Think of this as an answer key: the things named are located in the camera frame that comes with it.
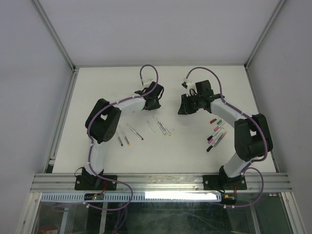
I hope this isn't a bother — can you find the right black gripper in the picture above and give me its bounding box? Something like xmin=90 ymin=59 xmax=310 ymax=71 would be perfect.
xmin=177 ymin=92 xmax=202 ymax=115

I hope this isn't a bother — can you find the light green cap marker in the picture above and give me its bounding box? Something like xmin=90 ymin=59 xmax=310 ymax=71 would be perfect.
xmin=147 ymin=121 xmax=156 ymax=133

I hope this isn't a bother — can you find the blue cap marker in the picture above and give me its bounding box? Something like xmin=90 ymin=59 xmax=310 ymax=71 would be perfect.
xmin=116 ymin=131 xmax=123 ymax=146

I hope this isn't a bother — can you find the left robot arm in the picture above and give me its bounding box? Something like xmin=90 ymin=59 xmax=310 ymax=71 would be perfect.
xmin=75 ymin=81 xmax=164 ymax=191

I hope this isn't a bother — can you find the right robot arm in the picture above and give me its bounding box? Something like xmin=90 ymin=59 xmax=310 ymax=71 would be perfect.
xmin=178 ymin=80 xmax=273 ymax=189

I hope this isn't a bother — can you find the pink cap marker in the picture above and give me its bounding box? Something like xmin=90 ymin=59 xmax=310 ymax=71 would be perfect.
xmin=214 ymin=122 xmax=225 ymax=132

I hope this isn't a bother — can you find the magenta cap marker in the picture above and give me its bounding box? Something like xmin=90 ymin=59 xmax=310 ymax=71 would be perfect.
xmin=208 ymin=129 xmax=227 ymax=144

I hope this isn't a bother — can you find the black cap marker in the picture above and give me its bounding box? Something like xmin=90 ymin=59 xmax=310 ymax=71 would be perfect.
xmin=206 ymin=132 xmax=227 ymax=152

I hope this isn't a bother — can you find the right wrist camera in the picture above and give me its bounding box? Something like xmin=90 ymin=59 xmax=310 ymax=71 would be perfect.
xmin=181 ymin=78 xmax=197 ymax=97

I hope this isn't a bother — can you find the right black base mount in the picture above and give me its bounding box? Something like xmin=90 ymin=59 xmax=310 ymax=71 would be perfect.
xmin=202 ymin=166 xmax=247 ymax=193

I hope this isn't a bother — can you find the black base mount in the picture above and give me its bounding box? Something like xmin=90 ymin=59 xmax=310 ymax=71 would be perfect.
xmin=202 ymin=166 xmax=247 ymax=193
xmin=74 ymin=167 xmax=117 ymax=191

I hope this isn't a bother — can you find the white slotted cable duct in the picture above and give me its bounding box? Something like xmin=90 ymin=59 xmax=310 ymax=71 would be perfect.
xmin=41 ymin=191 xmax=221 ymax=203

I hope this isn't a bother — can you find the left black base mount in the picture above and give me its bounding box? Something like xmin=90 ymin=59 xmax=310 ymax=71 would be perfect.
xmin=74 ymin=167 xmax=117 ymax=191

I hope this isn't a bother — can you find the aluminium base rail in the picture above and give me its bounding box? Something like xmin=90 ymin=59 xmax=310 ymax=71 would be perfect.
xmin=30 ymin=172 xmax=292 ymax=193

